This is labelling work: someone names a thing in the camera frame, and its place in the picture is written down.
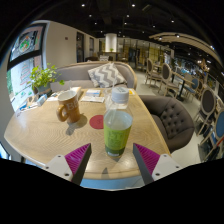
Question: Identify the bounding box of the green potted plant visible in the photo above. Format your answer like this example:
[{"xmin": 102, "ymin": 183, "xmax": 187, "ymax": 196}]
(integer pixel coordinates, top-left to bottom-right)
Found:
[{"xmin": 27, "ymin": 62, "xmax": 66, "ymax": 96}]

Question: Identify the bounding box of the mustard mug with white inside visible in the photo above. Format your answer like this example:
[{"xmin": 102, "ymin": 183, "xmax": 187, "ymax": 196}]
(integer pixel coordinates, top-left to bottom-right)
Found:
[{"xmin": 55, "ymin": 89, "xmax": 82, "ymax": 124}]

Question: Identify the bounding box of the stack of white leaflets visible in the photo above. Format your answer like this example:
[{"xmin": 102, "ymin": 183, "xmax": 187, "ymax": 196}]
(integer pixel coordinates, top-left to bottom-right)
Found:
[{"xmin": 69, "ymin": 86, "xmax": 83, "ymax": 101}]

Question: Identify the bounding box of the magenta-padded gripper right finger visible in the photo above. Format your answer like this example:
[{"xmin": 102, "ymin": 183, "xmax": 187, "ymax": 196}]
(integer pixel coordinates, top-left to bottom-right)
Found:
[{"xmin": 131, "ymin": 142, "xmax": 184, "ymax": 186}]

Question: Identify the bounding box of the group of ceiling lights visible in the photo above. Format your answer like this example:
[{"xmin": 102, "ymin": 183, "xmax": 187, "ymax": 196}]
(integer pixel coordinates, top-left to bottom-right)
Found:
[{"xmin": 79, "ymin": 2, "xmax": 218, "ymax": 51}]

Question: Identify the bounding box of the grey tufted armchair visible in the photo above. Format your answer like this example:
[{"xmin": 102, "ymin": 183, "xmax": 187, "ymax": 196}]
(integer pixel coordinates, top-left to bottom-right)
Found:
[{"xmin": 138, "ymin": 94, "xmax": 196, "ymax": 155}]

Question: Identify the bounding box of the grey curved sofa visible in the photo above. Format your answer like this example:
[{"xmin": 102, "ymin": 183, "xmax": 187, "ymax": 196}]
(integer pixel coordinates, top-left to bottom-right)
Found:
[{"xmin": 49, "ymin": 60, "xmax": 138, "ymax": 92}]

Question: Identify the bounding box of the flat round red coaster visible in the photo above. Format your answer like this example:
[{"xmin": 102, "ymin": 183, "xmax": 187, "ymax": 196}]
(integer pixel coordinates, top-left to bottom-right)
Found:
[{"xmin": 88, "ymin": 114, "xmax": 105, "ymax": 130}]

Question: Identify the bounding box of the window with festive stickers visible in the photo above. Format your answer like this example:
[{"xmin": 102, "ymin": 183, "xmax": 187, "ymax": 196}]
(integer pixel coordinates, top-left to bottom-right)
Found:
[{"xmin": 5, "ymin": 22, "xmax": 48, "ymax": 112}]

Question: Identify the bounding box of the grey white chevron cushion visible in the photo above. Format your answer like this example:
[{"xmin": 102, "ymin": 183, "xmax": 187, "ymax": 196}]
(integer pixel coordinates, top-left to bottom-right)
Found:
[{"xmin": 87, "ymin": 62, "xmax": 128, "ymax": 89}]

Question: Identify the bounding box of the small blue box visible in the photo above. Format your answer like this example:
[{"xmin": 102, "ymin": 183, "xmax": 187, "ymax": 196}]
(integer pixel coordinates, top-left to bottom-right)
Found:
[{"xmin": 36, "ymin": 93, "xmax": 48, "ymax": 107}]

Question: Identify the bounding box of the clear bottle with green label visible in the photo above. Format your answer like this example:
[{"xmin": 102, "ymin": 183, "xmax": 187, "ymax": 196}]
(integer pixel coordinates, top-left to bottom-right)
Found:
[{"xmin": 103, "ymin": 86, "xmax": 134, "ymax": 159}]

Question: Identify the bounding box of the white round column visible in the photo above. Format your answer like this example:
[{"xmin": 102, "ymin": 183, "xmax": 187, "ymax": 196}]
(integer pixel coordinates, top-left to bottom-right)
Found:
[{"xmin": 104, "ymin": 32, "xmax": 118, "ymax": 53}]

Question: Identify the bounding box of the clear plastic cup with straw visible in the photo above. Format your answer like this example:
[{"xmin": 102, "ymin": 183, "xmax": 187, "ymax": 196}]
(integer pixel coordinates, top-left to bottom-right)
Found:
[{"xmin": 103, "ymin": 73, "xmax": 118, "ymax": 103}]

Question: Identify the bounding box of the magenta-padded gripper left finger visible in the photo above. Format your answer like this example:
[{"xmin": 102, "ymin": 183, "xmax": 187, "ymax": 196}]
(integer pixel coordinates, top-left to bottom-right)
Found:
[{"xmin": 41, "ymin": 142, "xmax": 92, "ymax": 186}]

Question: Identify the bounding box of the group of dining chairs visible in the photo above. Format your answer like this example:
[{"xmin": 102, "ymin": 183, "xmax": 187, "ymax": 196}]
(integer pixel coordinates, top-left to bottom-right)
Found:
[{"xmin": 144, "ymin": 57, "xmax": 224, "ymax": 162}]

